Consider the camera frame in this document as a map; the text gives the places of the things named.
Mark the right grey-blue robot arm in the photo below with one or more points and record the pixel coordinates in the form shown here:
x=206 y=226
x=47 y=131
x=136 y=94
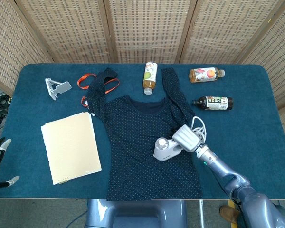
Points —
x=218 y=166

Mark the dark blue polka dot shirt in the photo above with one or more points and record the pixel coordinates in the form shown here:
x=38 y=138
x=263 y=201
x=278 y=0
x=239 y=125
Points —
x=133 y=133

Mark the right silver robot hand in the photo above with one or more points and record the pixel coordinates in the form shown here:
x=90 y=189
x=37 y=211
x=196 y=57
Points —
x=186 y=137

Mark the woven wicker folding screen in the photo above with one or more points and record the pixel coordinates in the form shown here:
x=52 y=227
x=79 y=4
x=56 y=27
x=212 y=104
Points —
x=145 y=28

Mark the metal table leg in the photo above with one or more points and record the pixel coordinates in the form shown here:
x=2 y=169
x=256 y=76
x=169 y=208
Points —
x=201 y=213

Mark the white handheld steam iron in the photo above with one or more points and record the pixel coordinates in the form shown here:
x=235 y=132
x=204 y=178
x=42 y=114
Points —
x=164 y=155

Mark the brown shoe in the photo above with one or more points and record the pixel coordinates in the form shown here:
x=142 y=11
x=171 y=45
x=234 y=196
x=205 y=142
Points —
x=226 y=212

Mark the grey-blue robot torso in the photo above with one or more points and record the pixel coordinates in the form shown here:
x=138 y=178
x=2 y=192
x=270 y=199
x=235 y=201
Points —
x=133 y=213

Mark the dark tea bottle white label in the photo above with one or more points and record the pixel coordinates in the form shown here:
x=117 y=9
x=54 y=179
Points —
x=213 y=103

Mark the peach tea bottle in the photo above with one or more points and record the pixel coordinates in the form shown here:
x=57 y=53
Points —
x=204 y=75

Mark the teal table cover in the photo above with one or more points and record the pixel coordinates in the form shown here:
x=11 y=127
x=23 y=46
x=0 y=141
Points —
x=240 y=133

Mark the apple tea bottle white cap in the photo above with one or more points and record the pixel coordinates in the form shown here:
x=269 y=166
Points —
x=150 y=76

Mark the cream paper folder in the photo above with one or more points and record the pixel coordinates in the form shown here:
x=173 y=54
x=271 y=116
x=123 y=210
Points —
x=71 y=147

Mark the white folding phone stand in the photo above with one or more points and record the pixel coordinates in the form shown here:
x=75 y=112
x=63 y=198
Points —
x=63 y=86

